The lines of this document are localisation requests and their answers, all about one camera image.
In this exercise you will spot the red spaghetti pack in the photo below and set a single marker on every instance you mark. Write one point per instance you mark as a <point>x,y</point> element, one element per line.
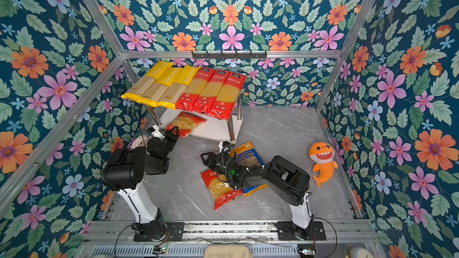
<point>210,92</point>
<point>190,95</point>
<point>224,103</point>

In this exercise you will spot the red macaroni bag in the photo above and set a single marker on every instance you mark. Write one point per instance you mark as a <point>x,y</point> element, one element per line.
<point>220,190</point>
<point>185,123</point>

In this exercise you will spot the orange shark plush toy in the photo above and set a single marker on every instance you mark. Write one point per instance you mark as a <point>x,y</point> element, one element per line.
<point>322,154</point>

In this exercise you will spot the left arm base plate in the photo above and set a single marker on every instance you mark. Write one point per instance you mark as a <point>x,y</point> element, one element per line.
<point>158,232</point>

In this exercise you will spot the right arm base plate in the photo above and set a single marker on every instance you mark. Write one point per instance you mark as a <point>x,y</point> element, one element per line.
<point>288,231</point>

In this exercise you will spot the blue orecchiette pasta bag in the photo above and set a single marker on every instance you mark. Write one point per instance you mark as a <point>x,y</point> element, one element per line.
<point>246,155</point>

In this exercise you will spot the beige box at bottom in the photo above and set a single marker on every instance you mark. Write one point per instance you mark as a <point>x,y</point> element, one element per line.
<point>227,251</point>

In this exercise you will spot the black hook rail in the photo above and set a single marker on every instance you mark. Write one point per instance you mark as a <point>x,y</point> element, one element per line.
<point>223,55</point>

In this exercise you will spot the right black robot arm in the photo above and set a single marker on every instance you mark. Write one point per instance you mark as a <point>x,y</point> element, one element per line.
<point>288,181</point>

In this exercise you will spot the white two-tier shelf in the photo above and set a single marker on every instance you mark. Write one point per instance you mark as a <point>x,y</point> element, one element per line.
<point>213,129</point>

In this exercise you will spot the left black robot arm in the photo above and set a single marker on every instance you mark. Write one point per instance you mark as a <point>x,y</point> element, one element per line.
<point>124,172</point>

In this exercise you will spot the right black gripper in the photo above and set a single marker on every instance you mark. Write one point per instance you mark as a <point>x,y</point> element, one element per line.
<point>211,159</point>

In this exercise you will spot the yellow spaghetti bag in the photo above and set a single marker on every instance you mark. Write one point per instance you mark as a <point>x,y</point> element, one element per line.
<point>147,81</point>
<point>155,92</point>
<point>178,86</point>

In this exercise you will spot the round cream alarm clock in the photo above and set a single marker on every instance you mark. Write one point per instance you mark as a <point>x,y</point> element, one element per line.
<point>139,142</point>

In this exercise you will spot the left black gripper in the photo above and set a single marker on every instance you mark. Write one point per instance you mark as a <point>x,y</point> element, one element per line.
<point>169,138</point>

